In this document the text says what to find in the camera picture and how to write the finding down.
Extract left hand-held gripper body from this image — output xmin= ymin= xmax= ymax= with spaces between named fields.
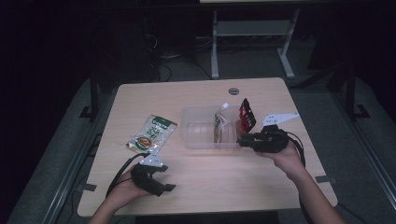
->
xmin=130 ymin=150 xmax=166 ymax=198

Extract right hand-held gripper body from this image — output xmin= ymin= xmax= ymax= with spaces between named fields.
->
xmin=253 ymin=112 xmax=301 ymax=154

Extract black and red snack packet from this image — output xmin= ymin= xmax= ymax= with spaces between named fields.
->
xmin=237 ymin=97 xmax=258 ymax=134

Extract white food packet red edge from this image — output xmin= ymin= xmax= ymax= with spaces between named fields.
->
xmin=213 ymin=102 xmax=232 ymax=144

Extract clear plastic container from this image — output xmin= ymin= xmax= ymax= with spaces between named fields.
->
xmin=179 ymin=105 xmax=250 ymax=150

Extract person's left hand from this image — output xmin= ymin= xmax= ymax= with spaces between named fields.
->
xmin=106 ymin=167 xmax=151 ymax=207

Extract person's right hand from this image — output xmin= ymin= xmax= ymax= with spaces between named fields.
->
xmin=257 ymin=140 xmax=308 ymax=182

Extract green and white food packet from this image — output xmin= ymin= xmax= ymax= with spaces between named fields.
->
xmin=125 ymin=114 xmax=178 ymax=155

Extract grey tape piece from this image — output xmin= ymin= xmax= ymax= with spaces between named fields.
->
xmin=80 ymin=182 xmax=98 ymax=192
xmin=314 ymin=175 xmax=338 ymax=185

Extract black metal stand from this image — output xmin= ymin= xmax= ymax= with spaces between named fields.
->
xmin=345 ymin=63 xmax=372 ymax=121
xmin=78 ymin=66 xmax=101 ymax=123

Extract white metal stand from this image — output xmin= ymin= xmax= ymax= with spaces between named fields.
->
xmin=210 ymin=7 xmax=302 ymax=80

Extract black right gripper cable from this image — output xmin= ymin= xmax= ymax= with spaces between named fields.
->
xmin=285 ymin=130 xmax=314 ymax=224

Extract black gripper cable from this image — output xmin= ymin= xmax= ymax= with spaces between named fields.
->
xmin=105 ymin=151 xmax=151 ymax=200
xmin=285 ymin=130 xmax=314 ymax=224

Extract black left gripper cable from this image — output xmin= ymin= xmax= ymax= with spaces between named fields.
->
xmin=105 ymin=151 xmax=151 ymax=200

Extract black floor cables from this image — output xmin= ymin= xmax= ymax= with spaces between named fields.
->
xmin=144 ymin=18 xmax=213 ymax=82

